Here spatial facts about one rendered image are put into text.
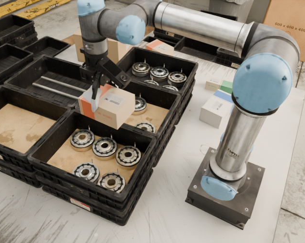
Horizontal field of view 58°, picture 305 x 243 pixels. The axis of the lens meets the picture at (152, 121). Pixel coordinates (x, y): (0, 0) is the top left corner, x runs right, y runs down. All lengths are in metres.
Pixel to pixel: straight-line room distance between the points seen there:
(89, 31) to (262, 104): 0.50
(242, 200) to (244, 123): 0.48
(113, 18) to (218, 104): 0.89
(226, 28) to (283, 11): 2.99
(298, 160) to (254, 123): 1.83
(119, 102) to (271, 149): 0.85
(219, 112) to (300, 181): 1.14
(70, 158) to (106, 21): 0.62
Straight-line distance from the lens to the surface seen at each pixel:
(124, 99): 0.97
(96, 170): 1.09
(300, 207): 2.27
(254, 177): 1.21
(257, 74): 0.61
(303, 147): 2.66
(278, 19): 3.76
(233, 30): 0.77
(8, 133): 1.36
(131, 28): 0.74
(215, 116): 1.46
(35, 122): 1.37
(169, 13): 0.82
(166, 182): 1.24
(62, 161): 1.18
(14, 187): 1.33
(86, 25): 0.82
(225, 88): 1.70
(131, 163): 1.10
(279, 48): 0.67
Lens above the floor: 1.74
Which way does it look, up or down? 45 degrees down
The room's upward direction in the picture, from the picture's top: 3 degrees clockwise
